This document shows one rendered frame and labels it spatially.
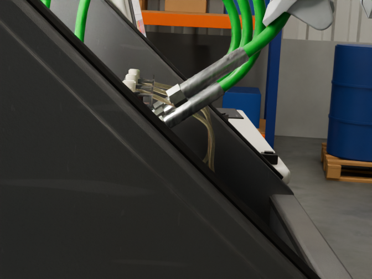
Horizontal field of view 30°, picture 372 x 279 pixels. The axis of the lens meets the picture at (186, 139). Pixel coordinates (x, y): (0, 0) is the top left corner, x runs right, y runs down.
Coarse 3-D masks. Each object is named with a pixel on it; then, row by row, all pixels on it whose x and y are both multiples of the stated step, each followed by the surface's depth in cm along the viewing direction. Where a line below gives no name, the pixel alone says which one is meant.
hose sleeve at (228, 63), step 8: (240, 48) 74; (224, 56) 75; (232, 56) 74; (240, 56) 74; (248, 56) 74; (216, 64) 74; (224, 64) 74; (232, 64) 74; (240, 64) 74; (200, 72) 75; (208, 72) 74; (216, 72) 74; (224, 72) 74; (192, 80) 75; (200, 80) 74; (208, 80) 74; (216, 80) 75; (184, 88) 75; (192, 88) 75; (200, 88) 75
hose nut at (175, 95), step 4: (172, 88) 75; (176, 88) 75; (168, 92) 75; (172, 92) 75; (176, 92) 75; (180, 92) 75; (168, 96) 75; (172, 96) 75; (176, 96) 75; (180, 96) 75; (184, 96) 75; (172, 100) 75; (176, 100) 75; (180, 100) 75; (184, 100) 75; (176, 104) 75; (180, 104) 75
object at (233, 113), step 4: (216, 108) 180; (220, 108) 180; (224, 108) 180; (228, 108) 181; (232, 108) 181; (224, 112) 173; (228, 112) 174; (232, 112) 174; (236, 112) 174; (232, 116) 168; (236, 116) 168; (240, 116) 168
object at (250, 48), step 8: (280, 16) 74; (288, 16) 74; (272, 24) 74; (280, 24) 74; (264, 32) 74; (272, 32) 74; (256, 40) 74; (264, 40) 74; (248, 48) 74; (256, 48) 74
